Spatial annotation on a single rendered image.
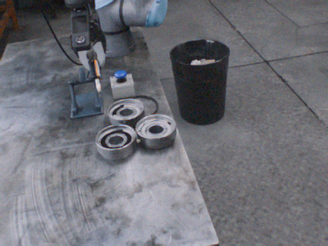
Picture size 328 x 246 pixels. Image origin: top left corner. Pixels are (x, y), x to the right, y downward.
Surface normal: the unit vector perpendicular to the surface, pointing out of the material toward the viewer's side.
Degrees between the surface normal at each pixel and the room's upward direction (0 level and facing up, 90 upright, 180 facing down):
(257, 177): 0
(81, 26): 33
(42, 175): 0
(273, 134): 0
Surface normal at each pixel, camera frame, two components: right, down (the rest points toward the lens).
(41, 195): -0.15, -0.85
